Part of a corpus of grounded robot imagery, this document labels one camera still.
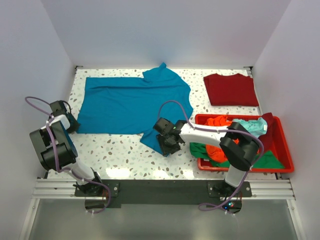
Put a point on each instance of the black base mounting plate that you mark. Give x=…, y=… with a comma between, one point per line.
x=172, y=192

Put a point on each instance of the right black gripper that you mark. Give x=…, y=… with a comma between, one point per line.
x=164, y=149

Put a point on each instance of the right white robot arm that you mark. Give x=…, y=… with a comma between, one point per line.
x=238, y=145

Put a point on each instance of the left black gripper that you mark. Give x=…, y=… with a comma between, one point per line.
x=75, y=126

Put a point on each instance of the folded dark red t shirt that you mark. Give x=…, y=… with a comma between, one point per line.
x=230, y=90

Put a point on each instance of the dark red crumpled shirt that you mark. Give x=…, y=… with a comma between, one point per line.
x=267, y=138

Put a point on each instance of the red plastic bin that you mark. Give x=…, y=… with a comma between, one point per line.
x=278, y=147

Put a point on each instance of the light teal t shirt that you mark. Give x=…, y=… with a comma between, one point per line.
x=256, y=127

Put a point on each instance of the aluminium frame rail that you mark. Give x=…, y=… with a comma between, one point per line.
x=260, y=189

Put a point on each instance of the blue t shirt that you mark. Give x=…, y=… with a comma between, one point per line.
x=131, y=105

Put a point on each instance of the orange t shirt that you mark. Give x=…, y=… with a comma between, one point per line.
x=217, y=121

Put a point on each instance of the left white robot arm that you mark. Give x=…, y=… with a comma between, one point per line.
x=55, y=149

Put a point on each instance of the green t shirt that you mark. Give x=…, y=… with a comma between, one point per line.
x=267, y=161

